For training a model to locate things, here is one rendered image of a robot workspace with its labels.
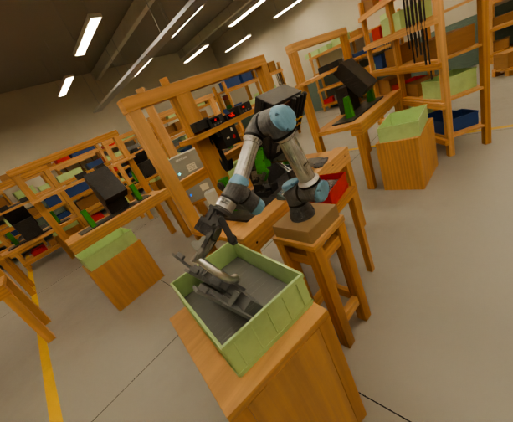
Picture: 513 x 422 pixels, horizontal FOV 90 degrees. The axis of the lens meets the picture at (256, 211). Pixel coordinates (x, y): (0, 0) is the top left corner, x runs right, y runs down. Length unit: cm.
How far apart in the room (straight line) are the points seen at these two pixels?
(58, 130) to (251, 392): 1123
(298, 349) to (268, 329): 14
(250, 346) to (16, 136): 1105
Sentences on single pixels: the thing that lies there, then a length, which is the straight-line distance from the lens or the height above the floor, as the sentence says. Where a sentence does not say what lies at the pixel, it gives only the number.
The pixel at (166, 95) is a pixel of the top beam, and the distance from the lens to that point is 215.
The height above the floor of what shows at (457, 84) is 84.
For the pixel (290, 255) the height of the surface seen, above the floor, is 71.
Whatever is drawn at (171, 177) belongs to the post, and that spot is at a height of 135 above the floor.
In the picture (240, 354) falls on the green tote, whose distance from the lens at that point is 105.
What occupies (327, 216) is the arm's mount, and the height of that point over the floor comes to 91.
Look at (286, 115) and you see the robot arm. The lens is 118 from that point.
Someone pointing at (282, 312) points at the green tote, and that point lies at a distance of 109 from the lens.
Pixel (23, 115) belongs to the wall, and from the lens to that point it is 1175.
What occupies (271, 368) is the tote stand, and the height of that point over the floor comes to 79.
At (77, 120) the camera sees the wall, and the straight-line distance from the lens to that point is 1190.
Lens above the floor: 164
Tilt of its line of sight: 23 degrees down
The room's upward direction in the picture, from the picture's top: 24 degrees counter-clockwise
